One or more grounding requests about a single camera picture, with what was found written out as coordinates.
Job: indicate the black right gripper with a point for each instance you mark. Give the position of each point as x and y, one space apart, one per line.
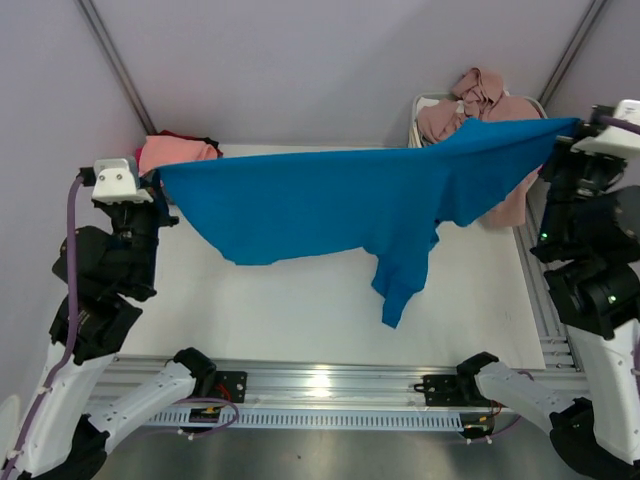
564 155

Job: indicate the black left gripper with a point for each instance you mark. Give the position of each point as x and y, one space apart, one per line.
151 182

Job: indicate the blue t shirt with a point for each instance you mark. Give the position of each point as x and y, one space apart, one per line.
259 210

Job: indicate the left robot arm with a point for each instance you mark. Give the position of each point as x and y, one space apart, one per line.
107 274

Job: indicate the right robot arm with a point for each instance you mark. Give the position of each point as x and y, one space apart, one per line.
589 240

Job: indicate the salmon pink folded shirt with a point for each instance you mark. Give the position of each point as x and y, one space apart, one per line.
159 151

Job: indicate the left corner metal profile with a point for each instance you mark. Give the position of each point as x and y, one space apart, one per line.
103 39

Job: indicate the corner metal profile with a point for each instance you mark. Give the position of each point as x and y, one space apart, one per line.
587 24
103 39

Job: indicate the black folded shirt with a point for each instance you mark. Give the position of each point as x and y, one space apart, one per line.
214 144

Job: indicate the dusty pink shirt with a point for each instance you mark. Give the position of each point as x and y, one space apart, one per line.
480 94

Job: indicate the right corner metal profile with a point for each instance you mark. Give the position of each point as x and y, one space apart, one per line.
587 24

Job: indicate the white laundry basket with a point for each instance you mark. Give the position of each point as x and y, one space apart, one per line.
415 137

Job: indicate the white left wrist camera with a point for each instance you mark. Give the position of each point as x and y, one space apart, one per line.
115 180

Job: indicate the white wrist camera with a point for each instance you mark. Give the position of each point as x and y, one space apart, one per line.
611 131
115 180

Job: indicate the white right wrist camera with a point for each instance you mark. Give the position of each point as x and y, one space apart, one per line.
611 131

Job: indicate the aluminium mounting rail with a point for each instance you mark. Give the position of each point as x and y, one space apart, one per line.
291 385

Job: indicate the white slotted cable duct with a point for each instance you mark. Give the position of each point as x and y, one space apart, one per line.
413 420

